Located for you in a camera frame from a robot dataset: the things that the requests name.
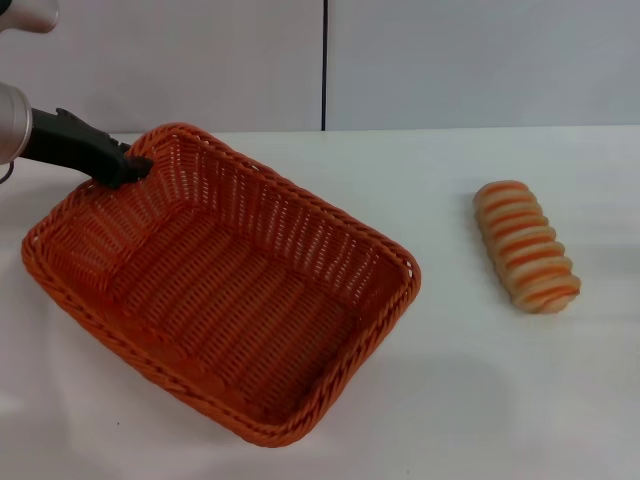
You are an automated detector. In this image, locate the striped orange cream bread roll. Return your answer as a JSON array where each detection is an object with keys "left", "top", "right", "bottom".
[{"left": 472, "top": 180, "right": 583, "bottom": 315}]

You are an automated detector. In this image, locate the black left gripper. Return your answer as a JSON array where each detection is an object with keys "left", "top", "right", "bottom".
[{"left": 19, "top": 106, "right": 155, "bottom": 190}]

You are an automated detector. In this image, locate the orange woven plastic basket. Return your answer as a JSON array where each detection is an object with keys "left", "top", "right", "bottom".
[{"left": 20, "top": 122, "right": 423, "bottom": 447}]

